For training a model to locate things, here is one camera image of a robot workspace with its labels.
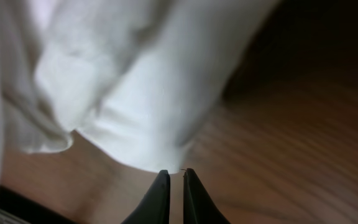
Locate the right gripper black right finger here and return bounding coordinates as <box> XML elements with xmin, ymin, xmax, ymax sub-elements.
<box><xmin>183</xmin><ymin>169</ymin><xmax>230</xmax><ymax>224</ymax></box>

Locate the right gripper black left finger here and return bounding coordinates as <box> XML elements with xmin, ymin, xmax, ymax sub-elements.
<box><xmin>122</xmin><ymin>170</ymin><xmax>170</xmax><ymax>224</ymax></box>

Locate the white t-shirt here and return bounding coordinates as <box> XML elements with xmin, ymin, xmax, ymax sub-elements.
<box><xmin>0</xmin><ymin>0</ymin><xmax>278</xmax><ymax>175</ymax></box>

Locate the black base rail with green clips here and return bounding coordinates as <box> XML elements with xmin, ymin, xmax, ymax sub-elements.
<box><xmin>0</xmin><ymin>187</ymin><xmax>75</xmax><ymax>224</ymax></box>

